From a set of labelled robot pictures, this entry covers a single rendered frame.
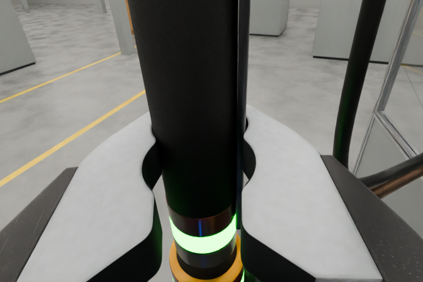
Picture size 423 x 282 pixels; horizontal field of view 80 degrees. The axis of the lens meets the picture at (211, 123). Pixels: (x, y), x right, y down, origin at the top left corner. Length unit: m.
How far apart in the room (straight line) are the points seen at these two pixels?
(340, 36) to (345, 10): 0.46
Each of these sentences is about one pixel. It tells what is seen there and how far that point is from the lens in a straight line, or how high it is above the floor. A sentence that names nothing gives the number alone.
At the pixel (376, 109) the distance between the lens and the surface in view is 1.66.
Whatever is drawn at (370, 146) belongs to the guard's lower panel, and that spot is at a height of 0.80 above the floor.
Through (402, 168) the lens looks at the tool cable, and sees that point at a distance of 0.28.
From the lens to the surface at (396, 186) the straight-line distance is 0.28.
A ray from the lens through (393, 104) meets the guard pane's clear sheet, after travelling 1.55.
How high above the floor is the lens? 1.72
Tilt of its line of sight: 32 degrees down
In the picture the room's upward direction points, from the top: 3 degrees counter-clockwise
